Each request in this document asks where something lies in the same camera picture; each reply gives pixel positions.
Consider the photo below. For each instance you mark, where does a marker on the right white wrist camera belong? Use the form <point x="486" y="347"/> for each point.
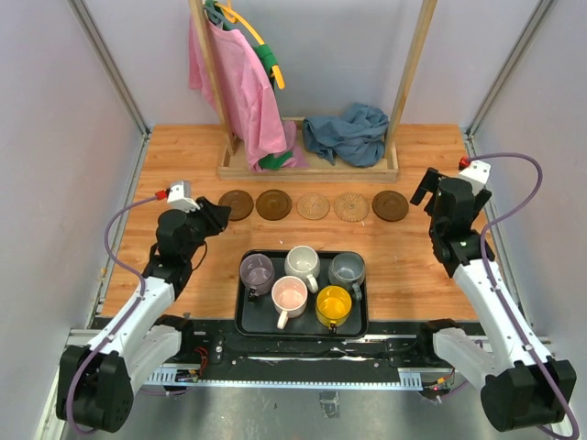
<point x="476" y="172"/>

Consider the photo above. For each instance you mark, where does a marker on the woven rattan coaster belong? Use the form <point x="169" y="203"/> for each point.
<point x="351" y="207"/>
<point x="313" y="206"/>

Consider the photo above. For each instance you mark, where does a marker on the blue crumpled cloth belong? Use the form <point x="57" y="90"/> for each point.
<point x="356" y="137"/>

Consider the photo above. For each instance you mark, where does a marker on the grey ceramic mug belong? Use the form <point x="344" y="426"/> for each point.
<point x="348" y="270"/>

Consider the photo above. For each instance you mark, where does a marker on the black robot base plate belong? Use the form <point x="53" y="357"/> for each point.
<point x="386" y="357"/>

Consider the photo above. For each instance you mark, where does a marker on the green clothes hanger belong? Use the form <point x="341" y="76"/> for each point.
<point x="226" y="18"/>

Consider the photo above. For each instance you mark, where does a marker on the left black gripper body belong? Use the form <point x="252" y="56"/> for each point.
<point x="198" y="233"/>

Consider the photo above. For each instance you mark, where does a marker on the black plastic tray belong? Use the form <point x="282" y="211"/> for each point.
<point x="259" y="317"/>

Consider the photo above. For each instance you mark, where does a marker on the aluminium frame rail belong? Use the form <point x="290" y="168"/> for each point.
<point x="209" y="352"/>

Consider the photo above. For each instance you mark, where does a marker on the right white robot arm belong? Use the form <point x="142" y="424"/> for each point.
<point x="511" y="339"/>

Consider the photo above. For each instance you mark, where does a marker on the yellow clothes hanger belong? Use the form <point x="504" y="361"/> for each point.
<point x="267" y="58"/>

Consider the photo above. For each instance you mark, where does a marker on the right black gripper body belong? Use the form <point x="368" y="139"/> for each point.
<point x="482" y="196"/>

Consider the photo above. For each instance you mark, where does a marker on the wooden clothes rack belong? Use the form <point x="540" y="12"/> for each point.
<point x="232" y="164"/>

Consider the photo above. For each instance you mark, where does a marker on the brown wooden coaster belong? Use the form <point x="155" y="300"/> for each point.
<point x="240" y="203"/>
<point x="390" y="206"/>
<point x="273" y="205"/>

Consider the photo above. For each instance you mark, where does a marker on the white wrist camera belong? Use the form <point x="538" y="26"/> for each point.
<point x="476" y="172"/>
<point x="180" y="197"/>

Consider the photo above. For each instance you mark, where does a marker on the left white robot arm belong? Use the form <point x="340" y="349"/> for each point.
<point x="124" y="330"/>

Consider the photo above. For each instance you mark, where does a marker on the yellow glass cup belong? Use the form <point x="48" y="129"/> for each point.
<point x="333" y="307"/>

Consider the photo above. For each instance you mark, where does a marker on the pink ceramic mug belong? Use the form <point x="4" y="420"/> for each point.
<point x="289" y="296"/>

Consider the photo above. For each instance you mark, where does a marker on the white ceramic mug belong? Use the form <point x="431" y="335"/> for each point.
<point x="303" y="263"/>

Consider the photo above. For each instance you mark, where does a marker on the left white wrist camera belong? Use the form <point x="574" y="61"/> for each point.
<point x="180" y="197"/>

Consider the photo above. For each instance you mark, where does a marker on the purple glass cup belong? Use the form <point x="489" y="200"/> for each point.
<point x="257" y="273"/>

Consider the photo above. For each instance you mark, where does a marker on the pink shirt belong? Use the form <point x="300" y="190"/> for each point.
<point x="252" y="108"/>

